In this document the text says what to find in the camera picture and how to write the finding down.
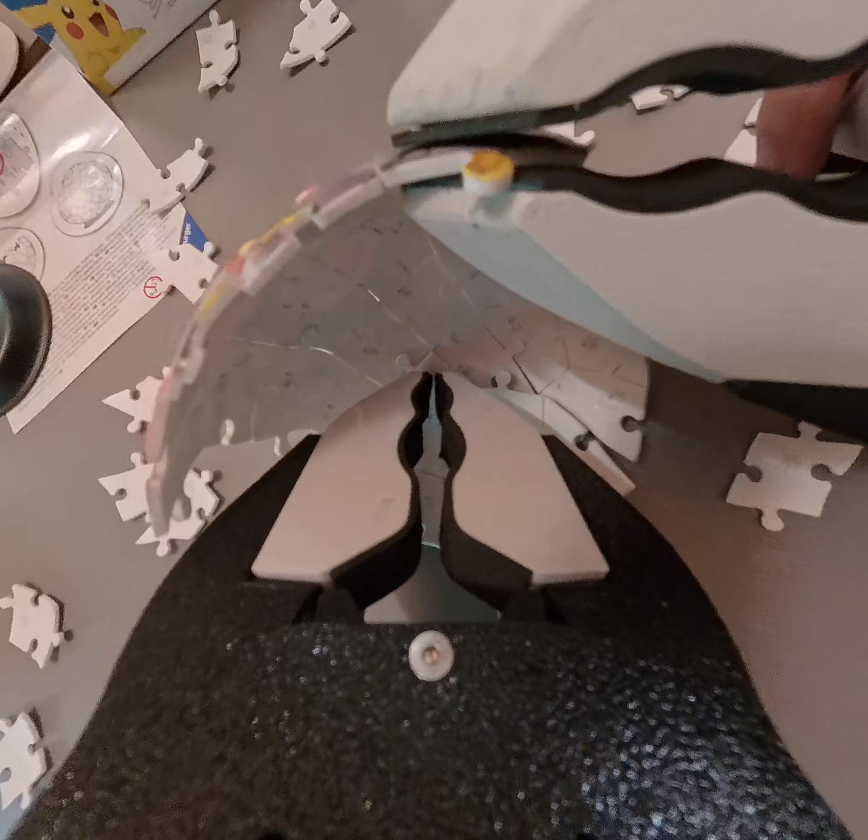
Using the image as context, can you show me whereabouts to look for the single white puzzle piece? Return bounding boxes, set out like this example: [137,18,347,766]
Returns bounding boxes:
[726,422,863,533]

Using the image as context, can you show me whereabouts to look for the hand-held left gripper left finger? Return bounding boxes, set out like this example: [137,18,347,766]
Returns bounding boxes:
[251,371,435,609]

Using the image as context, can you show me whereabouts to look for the scattered white puzzle pieces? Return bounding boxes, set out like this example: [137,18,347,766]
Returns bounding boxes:
[0,0,693,812]

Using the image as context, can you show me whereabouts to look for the person's right hand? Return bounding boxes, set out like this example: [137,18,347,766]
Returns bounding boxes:
[755,74,852,177]

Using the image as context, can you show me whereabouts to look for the large white puzzle ball shell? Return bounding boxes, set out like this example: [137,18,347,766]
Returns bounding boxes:
[144,147,652,537]

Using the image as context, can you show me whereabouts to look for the white instruction leaflet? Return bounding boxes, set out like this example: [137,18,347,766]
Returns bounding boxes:
[0,47,225,436]

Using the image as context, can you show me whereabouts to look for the black round ball stand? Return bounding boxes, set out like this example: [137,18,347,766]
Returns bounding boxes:
[0,264,54,415]

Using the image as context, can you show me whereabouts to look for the blue printed puzzle box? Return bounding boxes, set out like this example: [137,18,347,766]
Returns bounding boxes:
[0,0,253,97]

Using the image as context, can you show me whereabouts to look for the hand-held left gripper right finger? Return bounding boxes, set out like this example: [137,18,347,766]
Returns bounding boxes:
[433,371,610,612]

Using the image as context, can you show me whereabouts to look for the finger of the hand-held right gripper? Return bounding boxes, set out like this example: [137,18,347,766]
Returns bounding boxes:
[403,159,868,388]
[387,0,868,151]

